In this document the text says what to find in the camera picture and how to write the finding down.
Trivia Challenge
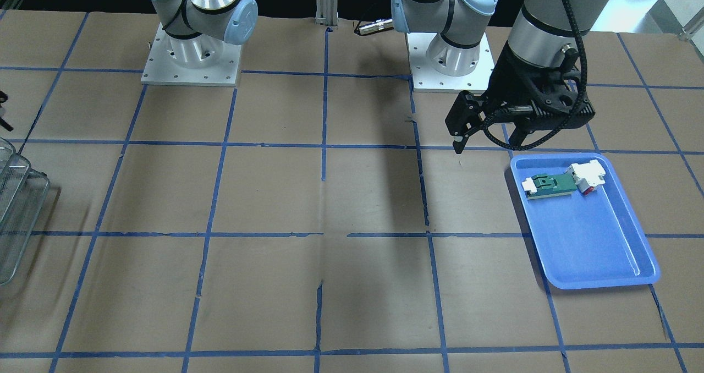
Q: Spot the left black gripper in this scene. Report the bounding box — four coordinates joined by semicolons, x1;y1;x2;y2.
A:
445;48;596;154

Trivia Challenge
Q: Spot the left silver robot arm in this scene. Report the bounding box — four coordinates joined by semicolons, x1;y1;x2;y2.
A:
390;0;609;154

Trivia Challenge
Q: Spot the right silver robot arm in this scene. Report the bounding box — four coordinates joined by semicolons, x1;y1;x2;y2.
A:
151;0;259;69

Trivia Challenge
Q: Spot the green terminal block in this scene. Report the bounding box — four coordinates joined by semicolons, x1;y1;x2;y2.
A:
521;173;578;200

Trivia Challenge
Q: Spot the white circuit breaker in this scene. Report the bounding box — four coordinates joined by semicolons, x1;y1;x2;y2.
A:
565;160;606;195

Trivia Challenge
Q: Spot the blue plastic tray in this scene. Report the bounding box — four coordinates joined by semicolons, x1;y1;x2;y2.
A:
510;152;661;289

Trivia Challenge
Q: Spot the left arm black camera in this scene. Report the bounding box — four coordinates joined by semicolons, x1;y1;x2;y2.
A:
494;83;596;131

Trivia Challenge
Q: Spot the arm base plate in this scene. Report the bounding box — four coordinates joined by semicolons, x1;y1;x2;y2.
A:
141;25;242;87
406;33;494;94

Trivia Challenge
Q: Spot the aluminium frame post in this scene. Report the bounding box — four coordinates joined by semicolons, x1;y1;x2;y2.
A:
315;0;339;29

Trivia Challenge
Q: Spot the silver wire mesh shelf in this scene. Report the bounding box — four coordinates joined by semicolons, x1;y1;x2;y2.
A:
1;138;50;286

